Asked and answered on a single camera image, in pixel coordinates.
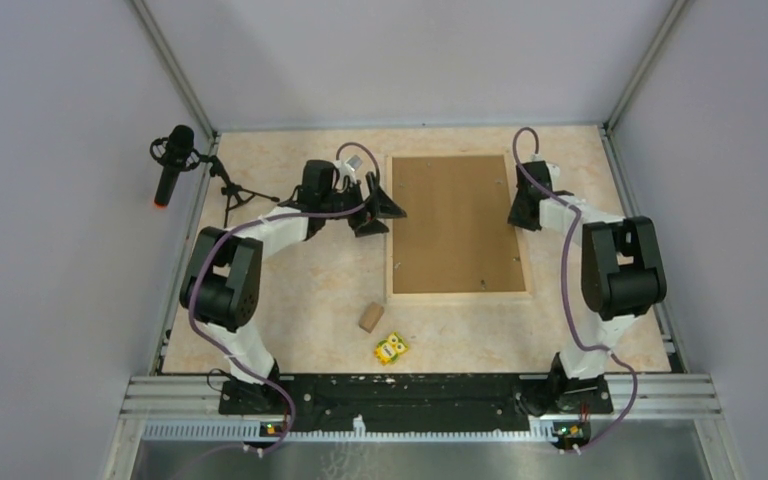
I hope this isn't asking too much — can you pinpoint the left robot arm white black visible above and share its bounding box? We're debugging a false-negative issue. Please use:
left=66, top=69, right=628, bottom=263
left=179, top=159, right=407, bottom=414

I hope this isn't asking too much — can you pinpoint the black microphone on tripod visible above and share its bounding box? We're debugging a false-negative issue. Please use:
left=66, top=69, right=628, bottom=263
left=149, top=125, right=280, bottom=228

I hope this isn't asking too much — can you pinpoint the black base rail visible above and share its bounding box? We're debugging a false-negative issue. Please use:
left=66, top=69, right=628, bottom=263
left=218, top=373, right=615, bottom=433

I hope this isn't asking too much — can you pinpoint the small wooden block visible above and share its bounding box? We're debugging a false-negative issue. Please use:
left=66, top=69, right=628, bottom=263
left=358, top=302, right=385, bottom=333

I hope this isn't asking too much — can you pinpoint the yellow owl toy block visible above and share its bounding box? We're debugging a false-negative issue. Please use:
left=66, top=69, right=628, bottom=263
left=374, top=332, right=409, bottom=366

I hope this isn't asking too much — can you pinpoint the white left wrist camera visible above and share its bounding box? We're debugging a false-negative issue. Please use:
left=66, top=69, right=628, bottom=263
left=334, top=155, right=363, bottom=183

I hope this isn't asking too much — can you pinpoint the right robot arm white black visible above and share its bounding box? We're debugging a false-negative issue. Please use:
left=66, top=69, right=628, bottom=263
left=508, top=160, right=667, bottom=415

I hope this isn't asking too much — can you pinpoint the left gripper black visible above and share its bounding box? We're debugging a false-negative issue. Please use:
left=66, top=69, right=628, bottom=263
left=322, top=172, right=406, bottom=237

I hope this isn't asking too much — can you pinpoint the light wooden picture frame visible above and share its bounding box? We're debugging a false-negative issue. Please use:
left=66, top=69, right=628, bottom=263
left=382, top=152, right=535, bottom=301

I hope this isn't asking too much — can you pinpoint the brown cardboard backing board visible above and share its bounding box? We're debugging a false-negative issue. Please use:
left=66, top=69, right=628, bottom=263
left=391, top=156, right=528, bottom=295

